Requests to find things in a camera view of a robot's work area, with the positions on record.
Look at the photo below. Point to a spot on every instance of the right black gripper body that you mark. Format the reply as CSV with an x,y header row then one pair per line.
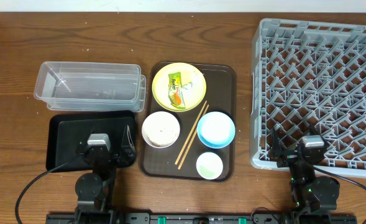
x,y
289,157

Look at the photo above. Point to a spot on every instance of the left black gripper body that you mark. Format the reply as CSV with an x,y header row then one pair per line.
x,y
115,162

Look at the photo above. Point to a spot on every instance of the white bowl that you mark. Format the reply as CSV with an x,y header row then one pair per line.
x,y
159,119

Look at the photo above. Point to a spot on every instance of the light blue bowl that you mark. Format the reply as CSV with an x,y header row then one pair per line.
x,y
216,130

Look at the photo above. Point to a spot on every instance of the small white green cup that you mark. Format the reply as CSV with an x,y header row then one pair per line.
x,y
209,165

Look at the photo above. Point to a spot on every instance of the green snack wrapper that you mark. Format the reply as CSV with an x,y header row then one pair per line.
x,y
175,94

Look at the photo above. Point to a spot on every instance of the white tissue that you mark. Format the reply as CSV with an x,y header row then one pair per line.
x,y
192,84

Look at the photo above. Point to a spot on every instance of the pile of rice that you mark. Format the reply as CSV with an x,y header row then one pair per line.
x,y
162,136

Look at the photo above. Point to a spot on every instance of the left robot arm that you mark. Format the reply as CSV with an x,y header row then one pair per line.
x,y
95,189

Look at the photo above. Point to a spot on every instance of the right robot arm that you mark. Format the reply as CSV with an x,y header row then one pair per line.
x,y
315,197

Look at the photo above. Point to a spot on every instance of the grey plastic dishwasher rack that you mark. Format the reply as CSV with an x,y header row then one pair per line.
x,y
310,74

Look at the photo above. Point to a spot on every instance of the black plastic tray bin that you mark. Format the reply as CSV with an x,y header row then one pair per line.
x,y
66,131

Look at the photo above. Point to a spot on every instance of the dark brown serving tray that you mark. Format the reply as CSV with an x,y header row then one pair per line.
x,y
221,96

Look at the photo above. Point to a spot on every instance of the wooden chopstick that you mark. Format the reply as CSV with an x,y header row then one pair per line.
x,y
190,142
190,133

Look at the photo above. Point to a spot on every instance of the clear plastic bin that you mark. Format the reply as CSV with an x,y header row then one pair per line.
x,y
91,86

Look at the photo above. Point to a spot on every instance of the yellow round plate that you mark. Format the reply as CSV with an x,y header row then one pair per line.
x,y
160,86

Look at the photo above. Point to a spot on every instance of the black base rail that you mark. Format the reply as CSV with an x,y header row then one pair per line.
x,y
145,218

